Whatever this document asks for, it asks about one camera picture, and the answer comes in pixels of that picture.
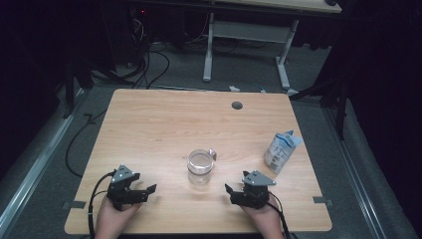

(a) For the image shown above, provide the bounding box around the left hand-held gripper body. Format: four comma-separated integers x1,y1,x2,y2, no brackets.
105,163,149,212

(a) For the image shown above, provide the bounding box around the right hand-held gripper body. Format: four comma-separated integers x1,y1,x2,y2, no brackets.
230,169,277,210

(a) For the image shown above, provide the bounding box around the clear glass jar with lid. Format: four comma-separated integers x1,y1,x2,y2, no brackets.
186,147,218,187

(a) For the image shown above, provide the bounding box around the white and blue pouch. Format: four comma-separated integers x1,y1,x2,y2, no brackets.
263,129,304,175

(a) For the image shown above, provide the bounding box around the person's left hand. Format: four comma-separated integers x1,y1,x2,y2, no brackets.
94,196,143,239

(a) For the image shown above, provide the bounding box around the person's right hand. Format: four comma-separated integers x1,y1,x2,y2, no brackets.
240,194,286,239

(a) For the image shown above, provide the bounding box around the black tripod stand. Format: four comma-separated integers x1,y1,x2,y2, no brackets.
288,75,353,141

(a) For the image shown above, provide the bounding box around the white-framed desk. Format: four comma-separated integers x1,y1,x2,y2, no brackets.
202,0,342,92

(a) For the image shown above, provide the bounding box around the right hand-held gripper black cable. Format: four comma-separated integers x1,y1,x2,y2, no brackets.
267,191,293,239

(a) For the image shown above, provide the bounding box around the hand-held gripper black cable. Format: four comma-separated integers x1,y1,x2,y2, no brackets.
267,191,293,239
88,170,117,239

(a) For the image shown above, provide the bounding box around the left hand-held gripper black cable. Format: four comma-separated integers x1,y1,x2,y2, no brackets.
88,170,117,239

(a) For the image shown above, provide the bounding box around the black cable on floor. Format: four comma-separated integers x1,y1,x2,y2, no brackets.
65,109,107,178

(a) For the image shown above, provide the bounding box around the metal floor rail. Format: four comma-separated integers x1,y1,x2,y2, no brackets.
0,89,88,233
322,106,389,239

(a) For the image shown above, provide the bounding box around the bundle of black cables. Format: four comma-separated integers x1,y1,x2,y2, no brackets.
93,16,171,90

